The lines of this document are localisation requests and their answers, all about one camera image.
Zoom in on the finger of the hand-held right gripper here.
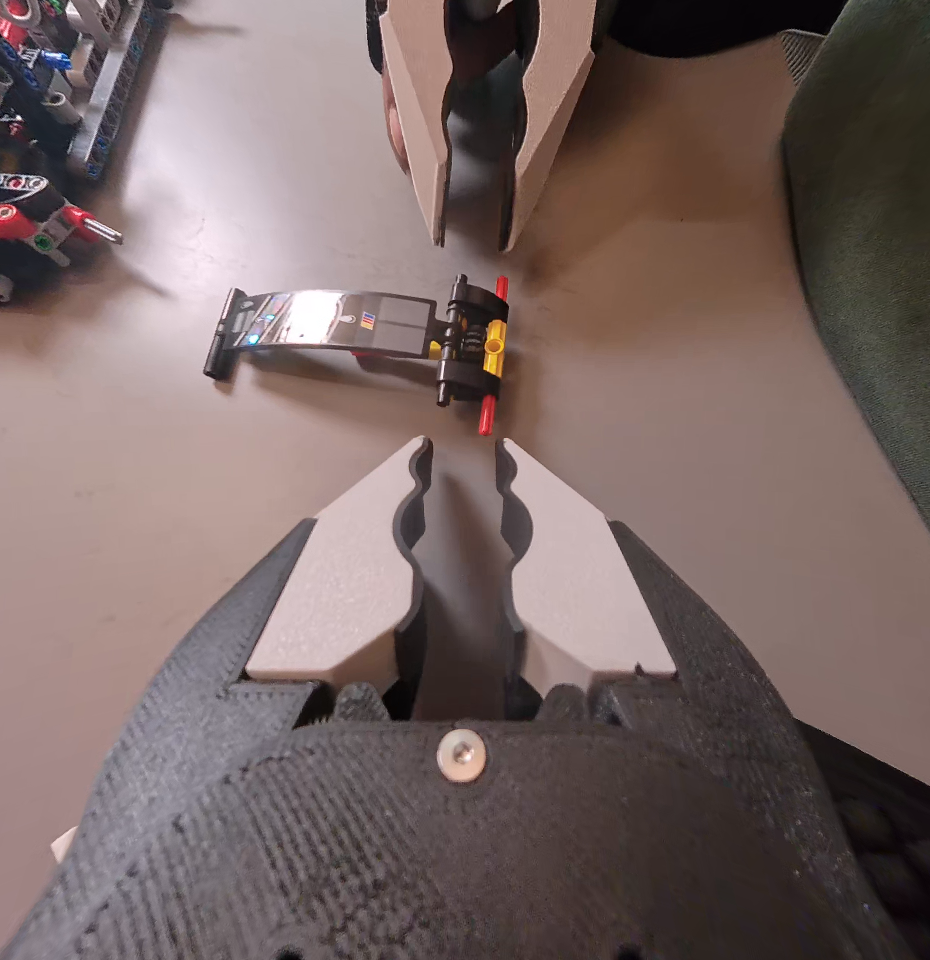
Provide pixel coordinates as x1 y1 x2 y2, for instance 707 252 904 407
498 0 600 254
378 0 457 249

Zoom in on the lego car chassis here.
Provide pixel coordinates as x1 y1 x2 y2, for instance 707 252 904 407
0 0 172 305

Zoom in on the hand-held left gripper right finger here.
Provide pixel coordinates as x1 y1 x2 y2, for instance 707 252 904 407
495 438 678 702

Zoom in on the black yellow lego wing assembly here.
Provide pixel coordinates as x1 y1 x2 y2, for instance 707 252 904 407
204 273 511 438

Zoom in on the person's right hand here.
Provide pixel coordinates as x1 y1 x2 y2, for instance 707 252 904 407
384 78 412 175

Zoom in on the person's green sweatshirt torso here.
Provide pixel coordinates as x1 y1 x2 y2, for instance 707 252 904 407
780 0 930 565

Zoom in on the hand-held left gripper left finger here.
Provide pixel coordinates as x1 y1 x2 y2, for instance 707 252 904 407
243 436 436 706

